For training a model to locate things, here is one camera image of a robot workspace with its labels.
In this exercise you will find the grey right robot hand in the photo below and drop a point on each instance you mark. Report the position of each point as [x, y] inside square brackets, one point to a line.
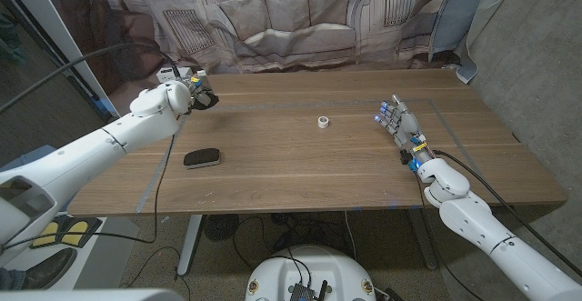
[409, 128]

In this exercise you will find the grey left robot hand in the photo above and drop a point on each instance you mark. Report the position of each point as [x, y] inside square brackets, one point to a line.
[200, 85]

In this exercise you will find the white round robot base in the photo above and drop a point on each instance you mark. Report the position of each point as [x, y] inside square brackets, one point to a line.
[327, 269]

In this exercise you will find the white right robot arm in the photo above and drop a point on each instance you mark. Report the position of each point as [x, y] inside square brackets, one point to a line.
[477, 223]

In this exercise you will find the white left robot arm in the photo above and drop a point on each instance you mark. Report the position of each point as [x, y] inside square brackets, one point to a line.
[91, 151]

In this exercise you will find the black whiteboard eraser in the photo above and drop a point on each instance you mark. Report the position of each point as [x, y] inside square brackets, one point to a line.
[202, 157]

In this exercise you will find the small white tape roll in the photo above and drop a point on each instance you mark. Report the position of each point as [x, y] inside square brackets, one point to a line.
[323, 122]

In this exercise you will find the white power strip box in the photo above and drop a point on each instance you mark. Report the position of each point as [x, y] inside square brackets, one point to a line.
[163, 76]

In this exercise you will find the printed sofa backdrop cloth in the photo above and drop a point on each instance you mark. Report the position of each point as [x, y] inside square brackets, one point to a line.
[291, 19]

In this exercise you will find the grey table leg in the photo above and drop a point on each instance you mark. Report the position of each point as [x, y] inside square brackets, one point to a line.
[423, 242]

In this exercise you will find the black round floor fan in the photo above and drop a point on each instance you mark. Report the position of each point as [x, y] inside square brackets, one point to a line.
[220, 228]

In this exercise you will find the white table leg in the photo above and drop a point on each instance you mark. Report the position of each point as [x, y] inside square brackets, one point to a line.
[188, 246]

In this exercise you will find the blue plastic bin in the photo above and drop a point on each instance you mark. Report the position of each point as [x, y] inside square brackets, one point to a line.
[27, 160]

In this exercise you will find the yellow black foot pedal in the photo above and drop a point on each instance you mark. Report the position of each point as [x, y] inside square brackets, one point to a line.
[49, 230]
[76, 233]

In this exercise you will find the small black electronics module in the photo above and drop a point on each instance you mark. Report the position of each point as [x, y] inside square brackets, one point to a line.
[301, 293]

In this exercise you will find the dark leather shoe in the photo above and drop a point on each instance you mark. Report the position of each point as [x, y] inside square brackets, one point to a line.
[52, 269]

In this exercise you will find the blue jeans leg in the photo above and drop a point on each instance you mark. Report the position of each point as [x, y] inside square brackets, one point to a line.
[11, 279]

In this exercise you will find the white door frame post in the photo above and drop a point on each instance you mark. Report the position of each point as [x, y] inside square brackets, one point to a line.
[63, 42]

